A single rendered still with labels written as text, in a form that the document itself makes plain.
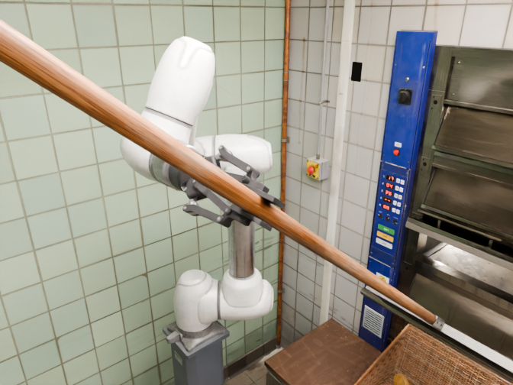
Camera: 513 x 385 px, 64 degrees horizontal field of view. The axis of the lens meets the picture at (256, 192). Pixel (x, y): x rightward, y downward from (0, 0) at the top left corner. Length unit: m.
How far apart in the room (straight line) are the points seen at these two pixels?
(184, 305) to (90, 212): 0.59
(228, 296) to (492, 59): 1.28
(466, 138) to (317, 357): 1.29
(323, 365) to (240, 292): 0.83
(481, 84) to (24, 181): 1.74
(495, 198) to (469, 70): 0.49
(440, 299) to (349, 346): 0.59
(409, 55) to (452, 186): 0.56
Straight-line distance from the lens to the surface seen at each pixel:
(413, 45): 1.82
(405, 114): 1.85
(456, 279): 1.99
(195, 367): 1.82
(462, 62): 1.78
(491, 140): 1.74
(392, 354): 2.18
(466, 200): 1.84
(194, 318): 1.68
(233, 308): 1.65
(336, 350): 2.37
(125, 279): 2.14
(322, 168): 2.17
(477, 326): 2.05
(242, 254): 1.53
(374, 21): 1.96
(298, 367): 2.26
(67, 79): 0.43
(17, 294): 1.99
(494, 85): 1.74
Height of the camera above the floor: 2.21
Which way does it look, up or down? 23 degrees down
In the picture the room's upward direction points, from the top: straight up
